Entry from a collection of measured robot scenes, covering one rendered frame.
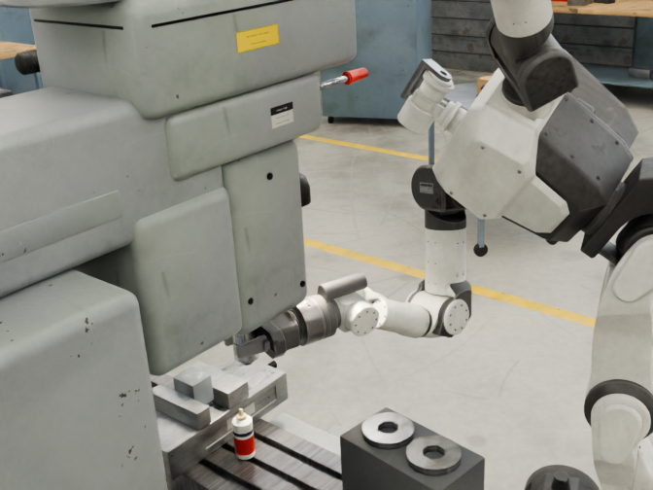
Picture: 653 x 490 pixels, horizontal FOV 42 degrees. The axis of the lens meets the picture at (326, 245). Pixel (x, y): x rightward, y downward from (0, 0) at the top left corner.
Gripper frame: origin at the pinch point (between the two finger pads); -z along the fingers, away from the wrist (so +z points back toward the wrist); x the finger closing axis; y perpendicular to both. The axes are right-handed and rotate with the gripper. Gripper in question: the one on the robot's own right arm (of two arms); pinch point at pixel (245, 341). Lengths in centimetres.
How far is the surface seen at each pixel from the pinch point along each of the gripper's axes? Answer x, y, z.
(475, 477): 43.6, 11.7, 18.8
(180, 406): -11.9, 16.7, -10.6
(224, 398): -11.3, 18.1, -1.1
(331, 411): -129, 125, 90
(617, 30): -455, 76, 628
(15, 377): 40, -30, -45
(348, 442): 26.4, 9.4, 5.5
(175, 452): -4.9, 21.6, -15.1
